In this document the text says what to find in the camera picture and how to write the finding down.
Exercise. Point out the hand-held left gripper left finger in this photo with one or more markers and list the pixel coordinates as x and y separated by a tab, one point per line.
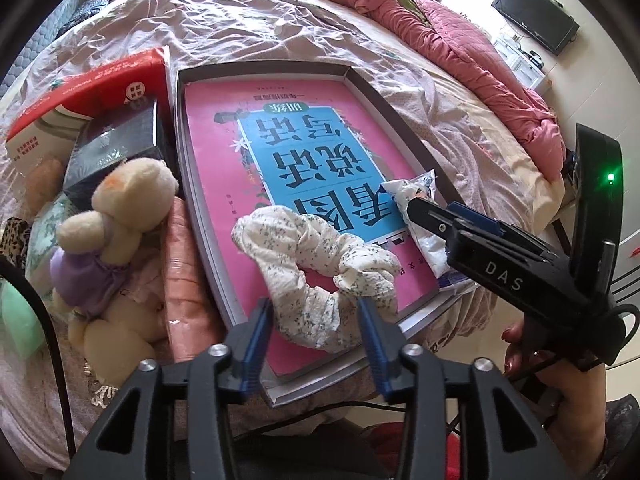
257	342

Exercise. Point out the cream plush toy purple outfit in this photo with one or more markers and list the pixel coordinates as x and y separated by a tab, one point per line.
130	195

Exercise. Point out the grey shallow cardboard box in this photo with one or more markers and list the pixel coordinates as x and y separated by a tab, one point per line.
205	260

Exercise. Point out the pale peach soft pad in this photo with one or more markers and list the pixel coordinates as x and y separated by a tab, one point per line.
45	180

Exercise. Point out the red and white box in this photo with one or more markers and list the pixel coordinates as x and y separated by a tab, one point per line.
100	85

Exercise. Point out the pink picture book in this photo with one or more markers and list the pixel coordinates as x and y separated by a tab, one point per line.
310	160

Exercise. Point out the white cabinet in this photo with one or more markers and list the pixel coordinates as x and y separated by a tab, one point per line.
520	62

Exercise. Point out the black television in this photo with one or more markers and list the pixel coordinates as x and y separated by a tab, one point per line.
535	15

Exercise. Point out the white and blue packet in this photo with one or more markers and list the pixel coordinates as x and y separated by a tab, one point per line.
430	260

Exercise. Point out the dark blue box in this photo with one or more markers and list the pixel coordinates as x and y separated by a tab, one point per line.
115	150

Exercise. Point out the green tissue packet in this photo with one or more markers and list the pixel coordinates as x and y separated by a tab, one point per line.
45	240

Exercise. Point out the blue patterned cushion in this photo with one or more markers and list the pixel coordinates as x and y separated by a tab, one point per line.
82	15

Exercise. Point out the pink quilt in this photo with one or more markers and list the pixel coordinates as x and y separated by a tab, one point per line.
450	45

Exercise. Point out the grey quilted headboard cover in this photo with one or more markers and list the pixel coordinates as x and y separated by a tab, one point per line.
30	45

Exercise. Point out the person's right hand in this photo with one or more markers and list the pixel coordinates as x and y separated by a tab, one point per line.
575	395

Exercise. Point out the white floral scrunchie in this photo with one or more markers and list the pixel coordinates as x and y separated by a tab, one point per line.
280	240

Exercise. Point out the pink cloth packet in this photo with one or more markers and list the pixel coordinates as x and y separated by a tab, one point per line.
187	285

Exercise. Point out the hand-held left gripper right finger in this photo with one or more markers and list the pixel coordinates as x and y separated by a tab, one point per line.
374	347

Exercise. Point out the person's right forearm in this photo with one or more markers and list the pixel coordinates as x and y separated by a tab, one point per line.
620	440

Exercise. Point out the leopard print scrunchie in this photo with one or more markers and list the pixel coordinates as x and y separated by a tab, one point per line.
12	240

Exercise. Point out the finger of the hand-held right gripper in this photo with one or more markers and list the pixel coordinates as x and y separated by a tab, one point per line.
430	217
480	222

